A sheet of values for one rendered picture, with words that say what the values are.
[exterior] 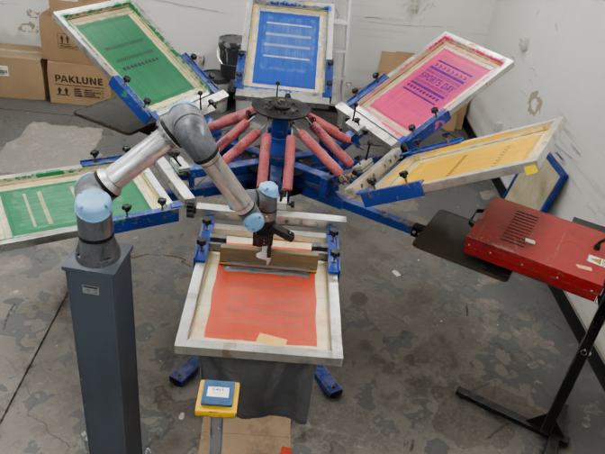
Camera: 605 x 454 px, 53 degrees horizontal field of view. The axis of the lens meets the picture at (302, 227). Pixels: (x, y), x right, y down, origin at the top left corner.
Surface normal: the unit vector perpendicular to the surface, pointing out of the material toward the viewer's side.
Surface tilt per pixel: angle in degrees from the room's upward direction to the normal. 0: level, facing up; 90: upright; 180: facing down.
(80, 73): 90
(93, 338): 90
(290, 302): 0
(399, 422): 0
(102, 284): 90
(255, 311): 0
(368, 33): 90
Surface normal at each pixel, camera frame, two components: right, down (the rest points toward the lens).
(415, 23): 0.00, 0.54
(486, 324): 0.11, -0.84
